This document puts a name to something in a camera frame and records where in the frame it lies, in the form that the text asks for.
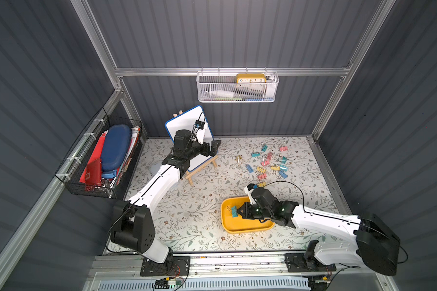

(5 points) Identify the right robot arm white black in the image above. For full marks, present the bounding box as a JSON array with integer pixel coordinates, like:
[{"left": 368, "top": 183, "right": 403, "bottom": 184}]
[{"left": 237, "top": 184, "right": 401, "bottom": 276}]

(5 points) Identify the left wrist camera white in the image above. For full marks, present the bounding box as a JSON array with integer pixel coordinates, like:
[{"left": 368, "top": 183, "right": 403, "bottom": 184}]
[{"left": 194, "top": 120, "right": 207, "bottom": 144}]

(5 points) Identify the translucent small plastic box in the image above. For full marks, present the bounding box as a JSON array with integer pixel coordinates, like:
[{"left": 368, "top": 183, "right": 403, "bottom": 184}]
[{"left": 149, "top": 162, "right": 164, "bottom": 176}]

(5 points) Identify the yellow clock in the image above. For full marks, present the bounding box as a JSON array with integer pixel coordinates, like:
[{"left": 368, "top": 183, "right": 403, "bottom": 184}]
[{"left": 236, "top": 73, "right": 267, "bottom": 84}]

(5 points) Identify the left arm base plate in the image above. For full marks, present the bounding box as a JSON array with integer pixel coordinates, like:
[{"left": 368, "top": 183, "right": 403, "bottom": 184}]
[{"left": 140, "top": 256, "right": 191, "bottom": 277}]

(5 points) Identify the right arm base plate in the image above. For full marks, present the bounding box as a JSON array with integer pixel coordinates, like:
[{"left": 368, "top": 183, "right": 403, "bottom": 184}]
[{"left": 284, "top": 253, "right": 336, "bottom": 274}]

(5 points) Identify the yellow plastic storage tray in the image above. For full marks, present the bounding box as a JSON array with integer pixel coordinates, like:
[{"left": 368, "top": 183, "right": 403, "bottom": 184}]
[{"left": 220, "top": 196, "right": 276, "bottom": 234}]

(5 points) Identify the blue oval case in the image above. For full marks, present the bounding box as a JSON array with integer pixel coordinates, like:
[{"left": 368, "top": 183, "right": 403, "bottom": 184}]
[{"left": 101, "top": 124, "right": 132, "bottom": 172}]

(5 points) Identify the small whiteboard blue frame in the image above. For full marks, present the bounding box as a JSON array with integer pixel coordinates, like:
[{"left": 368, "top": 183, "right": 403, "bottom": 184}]
[{"left": 165, "top": 105, "right": 216, "bottom": 172}]

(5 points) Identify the white wire wall basket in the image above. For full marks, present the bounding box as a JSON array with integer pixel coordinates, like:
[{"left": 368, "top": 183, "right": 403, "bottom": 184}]
[{"left": 196, "top": 70, "right": 280, "bottom": 103}]

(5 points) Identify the blue binder clip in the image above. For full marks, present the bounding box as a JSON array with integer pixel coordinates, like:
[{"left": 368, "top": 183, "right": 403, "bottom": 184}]
[
  {"left": 245, "top": 164, "right": 254, "bottom": 173},
  {"left": 279, "top": 169, "right": 288, "bottom": 179}
]

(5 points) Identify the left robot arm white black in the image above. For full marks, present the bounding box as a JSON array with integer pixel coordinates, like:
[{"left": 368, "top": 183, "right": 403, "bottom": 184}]
[{"left": 109, "top": 130, "right": 222, "bottom": 264}]

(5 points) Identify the black wire side basket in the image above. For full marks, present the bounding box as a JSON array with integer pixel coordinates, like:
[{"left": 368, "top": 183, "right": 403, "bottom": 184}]
[{"left": 55, "top": 109, "right": 143, "bottom": 200}]

